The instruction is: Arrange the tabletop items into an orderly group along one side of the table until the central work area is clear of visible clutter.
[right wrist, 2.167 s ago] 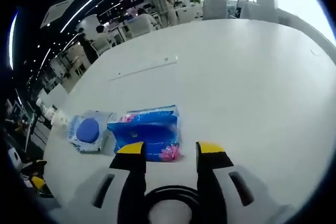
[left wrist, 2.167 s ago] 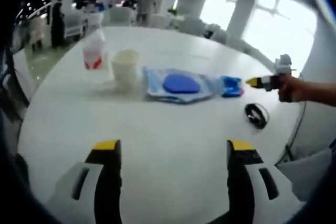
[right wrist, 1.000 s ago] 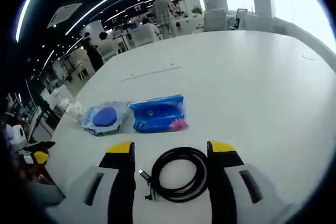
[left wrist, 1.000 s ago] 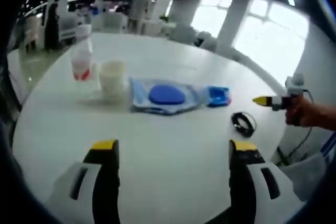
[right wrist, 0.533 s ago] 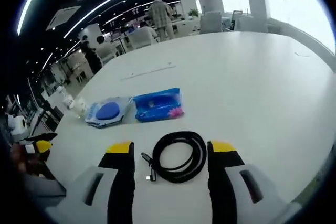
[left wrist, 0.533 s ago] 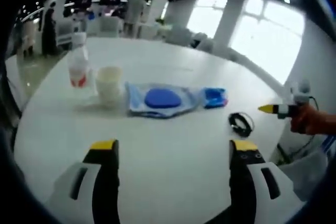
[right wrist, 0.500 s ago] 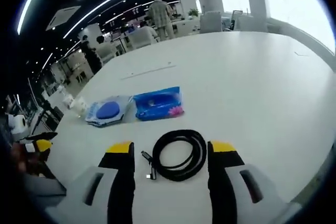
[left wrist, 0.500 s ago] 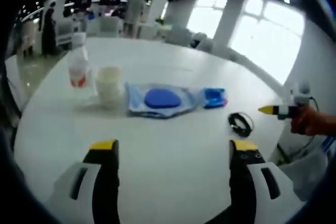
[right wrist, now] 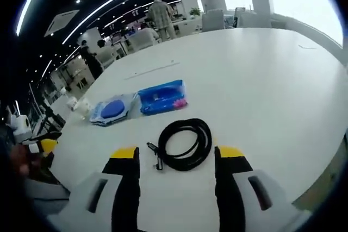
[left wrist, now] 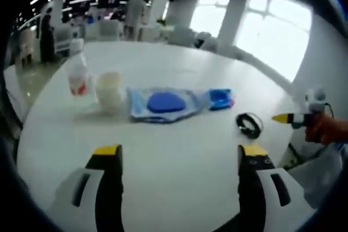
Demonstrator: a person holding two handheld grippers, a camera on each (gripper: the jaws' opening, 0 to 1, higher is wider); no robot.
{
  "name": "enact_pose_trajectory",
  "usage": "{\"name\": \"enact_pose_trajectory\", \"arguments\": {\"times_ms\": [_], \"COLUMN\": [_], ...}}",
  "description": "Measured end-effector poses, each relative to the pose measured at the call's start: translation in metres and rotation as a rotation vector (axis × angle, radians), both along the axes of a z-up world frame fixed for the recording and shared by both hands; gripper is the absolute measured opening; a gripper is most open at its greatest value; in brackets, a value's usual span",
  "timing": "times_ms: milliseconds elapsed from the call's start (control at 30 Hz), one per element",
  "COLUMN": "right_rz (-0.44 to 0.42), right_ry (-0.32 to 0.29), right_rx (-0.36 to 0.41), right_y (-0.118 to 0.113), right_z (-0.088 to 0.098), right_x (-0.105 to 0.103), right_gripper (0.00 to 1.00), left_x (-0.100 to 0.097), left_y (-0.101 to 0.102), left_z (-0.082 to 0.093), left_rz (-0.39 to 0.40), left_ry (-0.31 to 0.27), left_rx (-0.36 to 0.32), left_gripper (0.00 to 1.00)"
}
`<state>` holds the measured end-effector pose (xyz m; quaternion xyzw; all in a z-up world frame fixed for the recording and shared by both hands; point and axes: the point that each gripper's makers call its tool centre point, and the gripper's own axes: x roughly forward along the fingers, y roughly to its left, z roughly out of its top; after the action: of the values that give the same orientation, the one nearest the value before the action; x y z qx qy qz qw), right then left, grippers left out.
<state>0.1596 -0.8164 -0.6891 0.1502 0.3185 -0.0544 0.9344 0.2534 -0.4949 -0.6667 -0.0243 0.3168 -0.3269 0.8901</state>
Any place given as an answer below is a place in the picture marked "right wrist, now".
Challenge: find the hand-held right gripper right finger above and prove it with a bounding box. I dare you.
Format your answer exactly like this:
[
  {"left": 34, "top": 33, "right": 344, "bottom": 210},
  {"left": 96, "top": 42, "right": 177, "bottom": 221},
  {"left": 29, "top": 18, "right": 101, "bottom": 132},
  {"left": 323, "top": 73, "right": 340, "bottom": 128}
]
[{"left": 214, "top": 145, "right": 303, "bottom": 232}]

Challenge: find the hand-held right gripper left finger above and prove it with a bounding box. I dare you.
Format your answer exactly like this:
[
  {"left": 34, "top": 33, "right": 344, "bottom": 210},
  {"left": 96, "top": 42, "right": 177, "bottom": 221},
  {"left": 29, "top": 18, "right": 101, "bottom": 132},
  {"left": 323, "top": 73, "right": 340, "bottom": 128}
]
[{"left": 67, "top": 146, "right": 141, "bottom": 232}]

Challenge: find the white paper cup item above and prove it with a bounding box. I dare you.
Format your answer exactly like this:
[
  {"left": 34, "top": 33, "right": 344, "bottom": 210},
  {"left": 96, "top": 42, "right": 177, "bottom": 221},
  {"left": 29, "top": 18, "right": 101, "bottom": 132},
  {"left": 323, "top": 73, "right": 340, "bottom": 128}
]
[{"left": 78, "top": 97, "right": 92, "bottom": 116}]

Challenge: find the clear bag with blue item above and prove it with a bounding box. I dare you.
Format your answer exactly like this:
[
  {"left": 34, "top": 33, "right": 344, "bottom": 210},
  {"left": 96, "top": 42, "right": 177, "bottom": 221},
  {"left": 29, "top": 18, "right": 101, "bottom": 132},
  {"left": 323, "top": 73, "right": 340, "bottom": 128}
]
[{"left": 89, "top": 93, "right": 136, "bottom": 127}]

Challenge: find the black cable item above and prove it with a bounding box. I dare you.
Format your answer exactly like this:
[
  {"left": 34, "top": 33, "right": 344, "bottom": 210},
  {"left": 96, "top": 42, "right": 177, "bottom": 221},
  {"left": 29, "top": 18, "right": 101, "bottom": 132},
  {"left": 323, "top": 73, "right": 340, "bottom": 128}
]
[{"left": 146, "top": 117, "right": 213, "bottom": 173}]

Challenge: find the blue tissue pack item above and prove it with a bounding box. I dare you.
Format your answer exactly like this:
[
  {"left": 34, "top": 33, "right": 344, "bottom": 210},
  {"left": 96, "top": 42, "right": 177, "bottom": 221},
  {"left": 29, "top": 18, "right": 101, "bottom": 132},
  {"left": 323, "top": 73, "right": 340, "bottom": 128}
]
[{"left": 137, "top": 79, "right": 189, "bottom": 116}]

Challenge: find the person's left hand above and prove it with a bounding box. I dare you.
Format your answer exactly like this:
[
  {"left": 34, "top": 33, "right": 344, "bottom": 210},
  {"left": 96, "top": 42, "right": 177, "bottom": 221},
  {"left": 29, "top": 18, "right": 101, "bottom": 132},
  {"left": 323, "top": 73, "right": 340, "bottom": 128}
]
[{"left": 9, "top": 144, "right": 54, "bottom": 175}]

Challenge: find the white chair with black headrest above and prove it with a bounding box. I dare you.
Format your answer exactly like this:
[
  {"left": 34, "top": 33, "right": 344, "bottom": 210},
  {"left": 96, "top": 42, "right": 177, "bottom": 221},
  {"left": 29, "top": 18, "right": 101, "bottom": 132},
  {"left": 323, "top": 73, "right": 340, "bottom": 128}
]
[{"left": 96, "top": 39, "right": 119, "bottom": 70}]

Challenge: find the white table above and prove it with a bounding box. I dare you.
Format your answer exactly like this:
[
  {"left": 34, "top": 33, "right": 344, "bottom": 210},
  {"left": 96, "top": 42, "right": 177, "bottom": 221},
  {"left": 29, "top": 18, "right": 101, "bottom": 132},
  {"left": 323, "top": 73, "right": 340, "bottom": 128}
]
[{"left": 48, "top": 27, "right": 348, "bottom": 232}]

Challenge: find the ceiling air conditioner unit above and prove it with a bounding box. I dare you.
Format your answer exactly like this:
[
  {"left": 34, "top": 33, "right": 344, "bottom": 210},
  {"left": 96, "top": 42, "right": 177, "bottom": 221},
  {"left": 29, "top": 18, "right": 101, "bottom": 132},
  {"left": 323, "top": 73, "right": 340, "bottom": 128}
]
[{"left": 45, "top": 9, "right": 79, "bottom": 37}]

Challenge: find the short ceiling light strip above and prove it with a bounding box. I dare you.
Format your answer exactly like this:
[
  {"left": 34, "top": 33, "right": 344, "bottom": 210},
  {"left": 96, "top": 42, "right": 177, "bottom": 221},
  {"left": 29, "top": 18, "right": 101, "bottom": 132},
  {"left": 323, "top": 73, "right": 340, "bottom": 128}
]
[{"left": 16, "top": 0, "right": 49, "bottom": 37}]

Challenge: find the white office chair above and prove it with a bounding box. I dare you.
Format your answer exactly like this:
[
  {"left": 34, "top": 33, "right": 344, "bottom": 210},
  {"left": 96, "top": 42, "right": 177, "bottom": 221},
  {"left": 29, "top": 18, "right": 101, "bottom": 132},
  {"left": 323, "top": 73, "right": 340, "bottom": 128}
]
[{"left": 130, "top": 29, "right": 160, "bottom": 51}]

